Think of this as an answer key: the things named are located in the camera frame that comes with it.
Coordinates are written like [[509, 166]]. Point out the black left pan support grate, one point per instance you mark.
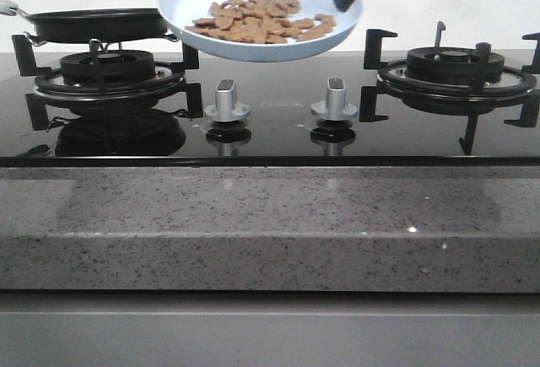
[[104, 100]]

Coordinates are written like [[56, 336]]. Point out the light blue plate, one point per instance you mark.
[[180, 13]]

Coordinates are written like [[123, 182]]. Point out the silver right stove knob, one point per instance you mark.
[[334, 107]]

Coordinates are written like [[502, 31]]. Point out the black right pan support grate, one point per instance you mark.
[[495, 86]]

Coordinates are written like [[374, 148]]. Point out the silver stove knob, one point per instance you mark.
[[334, 107], [226, 107]]

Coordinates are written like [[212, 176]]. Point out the brown meat slices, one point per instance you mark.
[[268, 22]]

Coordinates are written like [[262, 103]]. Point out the black right gas burner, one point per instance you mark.
[[444, 65]]

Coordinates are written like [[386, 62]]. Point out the black gas burner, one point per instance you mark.
[[444, 65], [116, 67]]

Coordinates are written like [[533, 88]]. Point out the black glass cooktop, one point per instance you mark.
[[280, 130]]

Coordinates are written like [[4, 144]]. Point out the black frying pan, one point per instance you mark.
[[81, 26]]

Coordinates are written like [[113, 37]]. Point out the black left gas burner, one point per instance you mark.
[[116, 67]]

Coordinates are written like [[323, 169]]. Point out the black pan support grate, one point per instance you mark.
[[495, 86], [104, 100]]

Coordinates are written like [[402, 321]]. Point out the silver left stove knob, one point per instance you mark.
[[226, 107]]

